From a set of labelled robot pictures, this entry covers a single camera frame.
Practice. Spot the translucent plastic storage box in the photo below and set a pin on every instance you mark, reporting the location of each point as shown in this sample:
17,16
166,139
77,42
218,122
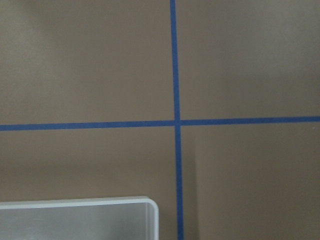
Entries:
110,218

